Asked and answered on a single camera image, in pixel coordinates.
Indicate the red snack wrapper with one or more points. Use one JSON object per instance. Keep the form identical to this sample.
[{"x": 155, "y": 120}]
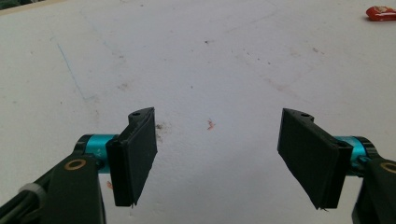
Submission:
[{"x": 381, "y": 13}]

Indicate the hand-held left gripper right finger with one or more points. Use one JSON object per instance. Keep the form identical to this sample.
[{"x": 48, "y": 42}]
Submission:
[{"x": 311, "y": 152}]

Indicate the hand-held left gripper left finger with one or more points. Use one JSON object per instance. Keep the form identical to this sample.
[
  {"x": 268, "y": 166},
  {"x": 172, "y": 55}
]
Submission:
[{"x": 132, "y": 161}]

